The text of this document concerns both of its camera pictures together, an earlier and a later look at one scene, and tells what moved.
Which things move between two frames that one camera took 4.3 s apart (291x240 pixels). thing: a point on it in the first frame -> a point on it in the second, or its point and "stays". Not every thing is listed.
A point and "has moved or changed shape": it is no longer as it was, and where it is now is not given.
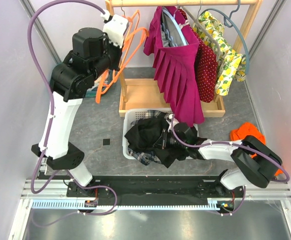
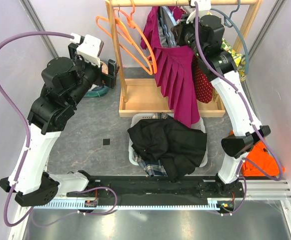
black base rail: x=134 y=190 stays
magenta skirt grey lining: x=174 y=47 stays
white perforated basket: x=128 y=115 -> x=198 y=123
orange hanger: x=109 y=79 -> x=132 y=24
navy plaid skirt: x=147 y=157 -> x=153 y=167
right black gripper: x=165 y=135 -> x=179 y=31
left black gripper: x=119 y=52 -> x=103 y=79
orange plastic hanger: x=132 y=22 has moved or changed shape
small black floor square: x=106 y=141 stays
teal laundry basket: x=92 y=93 stays
